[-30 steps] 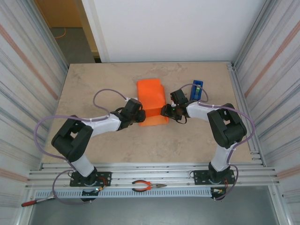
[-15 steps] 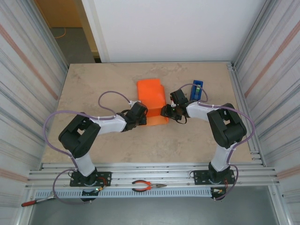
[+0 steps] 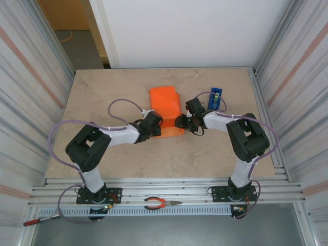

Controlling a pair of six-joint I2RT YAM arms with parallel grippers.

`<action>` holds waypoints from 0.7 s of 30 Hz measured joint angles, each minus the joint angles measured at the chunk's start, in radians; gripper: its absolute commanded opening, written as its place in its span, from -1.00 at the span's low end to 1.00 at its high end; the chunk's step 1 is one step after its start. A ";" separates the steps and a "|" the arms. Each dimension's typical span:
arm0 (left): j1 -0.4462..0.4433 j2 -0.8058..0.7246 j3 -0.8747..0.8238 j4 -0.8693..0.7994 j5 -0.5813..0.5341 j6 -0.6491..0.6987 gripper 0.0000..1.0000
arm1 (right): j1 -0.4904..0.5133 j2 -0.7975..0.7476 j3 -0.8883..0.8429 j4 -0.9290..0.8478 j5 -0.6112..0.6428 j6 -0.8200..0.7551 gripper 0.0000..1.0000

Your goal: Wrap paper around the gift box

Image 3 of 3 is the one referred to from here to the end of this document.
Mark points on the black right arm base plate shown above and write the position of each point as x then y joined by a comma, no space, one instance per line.
220,192

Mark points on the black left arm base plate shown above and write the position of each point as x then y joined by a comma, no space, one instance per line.
115,192

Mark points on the green tape roll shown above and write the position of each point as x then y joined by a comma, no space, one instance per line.
216,97

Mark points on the yellow power connector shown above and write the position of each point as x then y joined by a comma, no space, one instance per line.
109,206
241,209

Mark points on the blue tape dispenser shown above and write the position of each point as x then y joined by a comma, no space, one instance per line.
211,103

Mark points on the white door frame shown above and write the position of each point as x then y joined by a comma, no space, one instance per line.
105,33

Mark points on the aluminium rail frame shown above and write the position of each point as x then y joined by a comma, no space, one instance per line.
166,185

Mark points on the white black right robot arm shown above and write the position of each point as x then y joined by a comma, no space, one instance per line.
246,138

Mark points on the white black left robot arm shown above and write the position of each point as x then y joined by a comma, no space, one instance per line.
89,148

